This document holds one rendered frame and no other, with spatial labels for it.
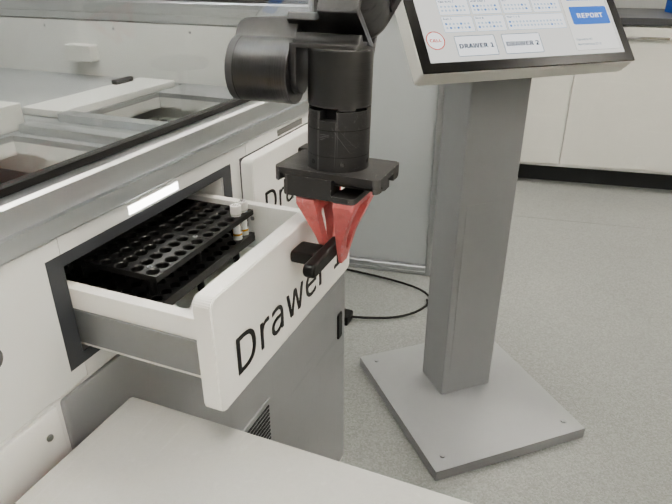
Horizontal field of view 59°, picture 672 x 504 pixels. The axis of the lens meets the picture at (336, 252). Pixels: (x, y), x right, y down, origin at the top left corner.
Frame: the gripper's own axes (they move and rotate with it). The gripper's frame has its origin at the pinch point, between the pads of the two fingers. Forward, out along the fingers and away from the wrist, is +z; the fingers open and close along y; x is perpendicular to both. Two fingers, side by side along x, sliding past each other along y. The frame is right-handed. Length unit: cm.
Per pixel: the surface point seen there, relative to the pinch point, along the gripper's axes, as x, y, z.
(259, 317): 10.5, 3.0, 2.5
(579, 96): -299, -18, 32
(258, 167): -15.6, 17.5, -2.0
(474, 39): -78, 2, -14
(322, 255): 4.1, -0.3, -1.5
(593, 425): -97, -39, 87
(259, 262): 10.0, 3.0, -2.7
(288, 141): -24.4, 17.5, -3.4
